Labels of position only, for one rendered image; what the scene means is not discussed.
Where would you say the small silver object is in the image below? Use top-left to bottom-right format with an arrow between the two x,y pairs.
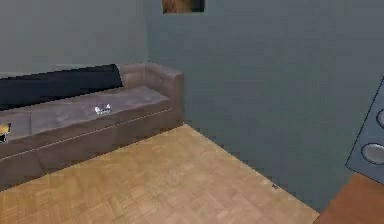
93,103 -> 112,116

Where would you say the brown sofa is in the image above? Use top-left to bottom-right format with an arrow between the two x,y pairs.
0,62 -> 185,192

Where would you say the black sofa cushion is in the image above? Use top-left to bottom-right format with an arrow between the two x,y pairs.
0,63 -> 124,112

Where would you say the yellow and black object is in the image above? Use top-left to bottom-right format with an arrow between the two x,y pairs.
0,122 -> 12,144

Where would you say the framed orange wall picture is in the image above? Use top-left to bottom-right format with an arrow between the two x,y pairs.
162,0 -> 206,15

